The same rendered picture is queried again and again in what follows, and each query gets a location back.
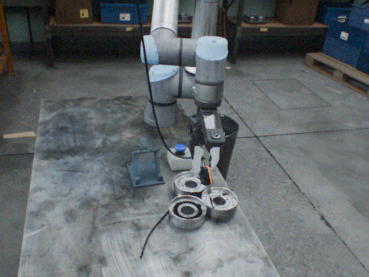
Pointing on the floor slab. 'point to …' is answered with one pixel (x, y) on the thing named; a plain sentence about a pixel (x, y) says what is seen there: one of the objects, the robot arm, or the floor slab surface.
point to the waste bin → (231, 130)
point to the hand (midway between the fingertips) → (204, 171)
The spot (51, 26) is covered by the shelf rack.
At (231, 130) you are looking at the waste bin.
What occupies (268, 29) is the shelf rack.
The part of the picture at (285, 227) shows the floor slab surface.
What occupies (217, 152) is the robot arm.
